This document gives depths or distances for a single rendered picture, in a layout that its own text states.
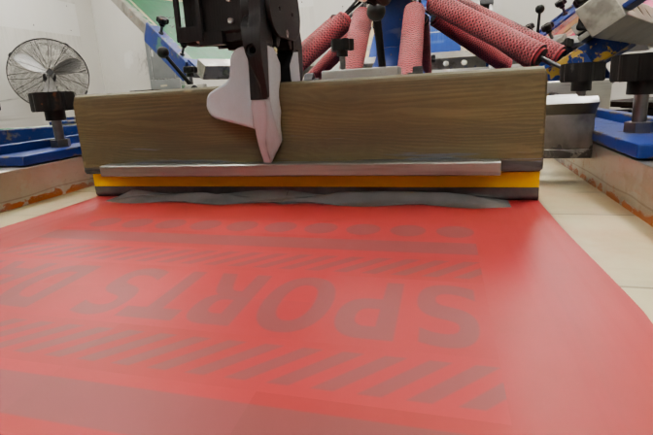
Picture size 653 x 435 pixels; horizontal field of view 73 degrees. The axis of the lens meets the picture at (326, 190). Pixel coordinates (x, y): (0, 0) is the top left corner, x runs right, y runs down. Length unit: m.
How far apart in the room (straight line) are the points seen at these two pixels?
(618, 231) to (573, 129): 0.14
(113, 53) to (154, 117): 5.51
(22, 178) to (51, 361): 0.33
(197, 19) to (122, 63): 5.48
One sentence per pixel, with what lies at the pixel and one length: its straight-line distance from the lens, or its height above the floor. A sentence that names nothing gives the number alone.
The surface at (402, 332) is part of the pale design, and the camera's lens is 0.18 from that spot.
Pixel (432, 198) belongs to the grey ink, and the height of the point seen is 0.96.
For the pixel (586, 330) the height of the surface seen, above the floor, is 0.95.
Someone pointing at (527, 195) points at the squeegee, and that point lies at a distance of 0.37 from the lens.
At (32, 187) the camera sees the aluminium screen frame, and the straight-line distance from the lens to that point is 0.51.
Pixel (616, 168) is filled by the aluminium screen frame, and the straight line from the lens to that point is 0.39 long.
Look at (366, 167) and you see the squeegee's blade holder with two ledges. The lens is 0.34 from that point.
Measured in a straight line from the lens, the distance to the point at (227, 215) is 0.36.
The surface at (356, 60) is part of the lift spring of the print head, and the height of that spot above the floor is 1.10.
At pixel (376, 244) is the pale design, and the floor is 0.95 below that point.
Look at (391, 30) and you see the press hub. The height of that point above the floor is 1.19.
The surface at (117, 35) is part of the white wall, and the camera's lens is 5.90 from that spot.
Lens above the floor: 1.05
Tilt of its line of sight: 13 degrees down
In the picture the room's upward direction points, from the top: 3 degrees counter-clockwise
